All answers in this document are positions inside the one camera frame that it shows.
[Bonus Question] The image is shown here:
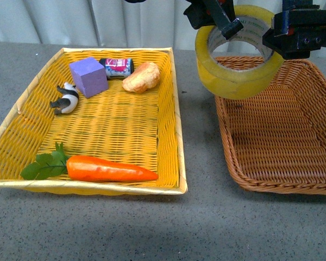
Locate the purple foam cube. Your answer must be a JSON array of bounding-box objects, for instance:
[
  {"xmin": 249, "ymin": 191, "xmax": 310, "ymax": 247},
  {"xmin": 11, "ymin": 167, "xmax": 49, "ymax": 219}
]
[{"xmin": 69, "ymin": 57, "xmax": 109, "ymax": 98}]

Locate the brown wicker basket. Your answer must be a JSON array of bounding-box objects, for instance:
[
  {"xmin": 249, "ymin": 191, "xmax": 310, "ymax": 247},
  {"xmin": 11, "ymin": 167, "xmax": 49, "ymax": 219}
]
[{"xmin": 215, "ymin": 59, "xmax": 326, "ymax": 195}]

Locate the grey curtain backdrop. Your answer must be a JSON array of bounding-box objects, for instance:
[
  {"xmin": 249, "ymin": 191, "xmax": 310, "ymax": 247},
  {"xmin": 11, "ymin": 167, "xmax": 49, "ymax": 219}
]
[{"xmin": 0, "ymin": 0, "xmax": 326, "ymax": 59}]

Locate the small printed can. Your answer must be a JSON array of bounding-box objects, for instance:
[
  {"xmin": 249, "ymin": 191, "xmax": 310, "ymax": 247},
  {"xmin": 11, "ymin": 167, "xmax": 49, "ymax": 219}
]
[{"xmin": 99, "ymin": 58, "xmax": 134, "ymax": 79}]

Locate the orange toy carrot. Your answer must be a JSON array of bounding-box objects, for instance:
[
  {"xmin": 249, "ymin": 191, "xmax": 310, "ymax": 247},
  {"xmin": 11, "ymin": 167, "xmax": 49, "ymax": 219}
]
[{"xmin": 20, "ymin": 142, "xmax": 158, "ymax": 182}]

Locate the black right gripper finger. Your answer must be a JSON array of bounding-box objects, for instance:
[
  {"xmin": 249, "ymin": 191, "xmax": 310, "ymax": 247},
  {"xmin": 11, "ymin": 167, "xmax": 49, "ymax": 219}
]
[{"xmin": 184, "ymin": 0, "xmax": 243, "ymax": 40}]

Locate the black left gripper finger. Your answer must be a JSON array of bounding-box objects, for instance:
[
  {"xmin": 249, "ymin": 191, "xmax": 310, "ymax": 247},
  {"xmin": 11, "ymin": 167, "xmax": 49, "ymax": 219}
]
[{"xmin": 262, "ymin": 1, "xmax": 326, "ymax": 59}]

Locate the toy bread loaf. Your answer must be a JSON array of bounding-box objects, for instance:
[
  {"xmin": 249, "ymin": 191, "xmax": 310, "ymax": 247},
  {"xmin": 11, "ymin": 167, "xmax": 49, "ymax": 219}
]
[{"xmin": 122, "ymin": 62, "xmax": 160, "ymax": 93}]

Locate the yellow woven basket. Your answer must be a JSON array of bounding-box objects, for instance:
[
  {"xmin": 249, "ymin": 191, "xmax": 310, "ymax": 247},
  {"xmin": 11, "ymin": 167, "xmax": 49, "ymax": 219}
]
[{"xmin": 0, "ymin": 48, "xmax": 187, "ymax": 196}]

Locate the small panda figurine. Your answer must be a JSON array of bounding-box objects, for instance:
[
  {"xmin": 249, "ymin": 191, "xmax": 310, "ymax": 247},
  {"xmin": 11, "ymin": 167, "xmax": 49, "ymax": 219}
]
[{"xmin": 49, "ymin": 82, "xmax": 79, "ymax": 115}]

